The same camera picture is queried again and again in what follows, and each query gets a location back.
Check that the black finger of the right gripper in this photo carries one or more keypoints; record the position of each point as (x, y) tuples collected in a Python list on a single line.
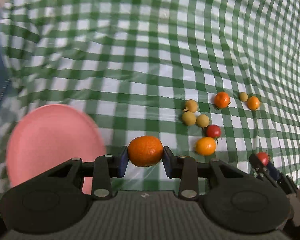
[(261, 170)]

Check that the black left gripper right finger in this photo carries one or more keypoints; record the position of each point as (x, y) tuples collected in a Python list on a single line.
[(188, 170)]

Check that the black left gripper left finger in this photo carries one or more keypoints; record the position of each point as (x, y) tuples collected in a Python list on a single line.
[(94, 177)]

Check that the red cherry tomato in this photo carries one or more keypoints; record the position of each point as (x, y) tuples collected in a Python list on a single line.
[(213, 131), (263, 157)]

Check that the large orange mandarin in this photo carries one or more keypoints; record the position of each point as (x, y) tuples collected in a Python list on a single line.
[(145, 151)]

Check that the small orange tomato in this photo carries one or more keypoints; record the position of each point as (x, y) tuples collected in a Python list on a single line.
[(253, 103)]

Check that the pink round plate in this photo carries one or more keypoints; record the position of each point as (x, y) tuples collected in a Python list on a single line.
[(49, 136)]

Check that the small yellow-green fruit far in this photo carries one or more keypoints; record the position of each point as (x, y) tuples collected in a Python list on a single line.
[(243, 96)]

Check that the orange tomato with stem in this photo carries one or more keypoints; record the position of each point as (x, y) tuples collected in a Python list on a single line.
[(222, 100)]

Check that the green white checkered cloth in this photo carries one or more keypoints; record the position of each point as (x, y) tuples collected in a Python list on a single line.
[(131, 64)]

